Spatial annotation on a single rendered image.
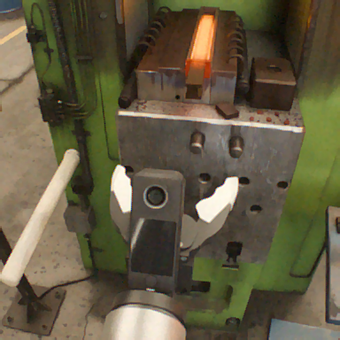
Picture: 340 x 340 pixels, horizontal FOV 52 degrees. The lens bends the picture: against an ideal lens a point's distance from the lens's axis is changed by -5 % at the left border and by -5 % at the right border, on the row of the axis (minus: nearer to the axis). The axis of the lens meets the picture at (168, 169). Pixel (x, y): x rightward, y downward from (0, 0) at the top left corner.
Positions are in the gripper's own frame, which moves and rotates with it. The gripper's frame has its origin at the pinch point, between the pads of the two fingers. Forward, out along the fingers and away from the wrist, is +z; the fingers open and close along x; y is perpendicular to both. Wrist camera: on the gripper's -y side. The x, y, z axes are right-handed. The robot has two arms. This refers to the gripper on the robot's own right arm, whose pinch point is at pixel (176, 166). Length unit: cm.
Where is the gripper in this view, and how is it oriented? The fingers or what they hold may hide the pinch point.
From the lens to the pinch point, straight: 46.1
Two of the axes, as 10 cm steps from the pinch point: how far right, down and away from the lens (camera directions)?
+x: 9.9, 1.0, -1.1
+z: 1.5, -6.5, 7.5
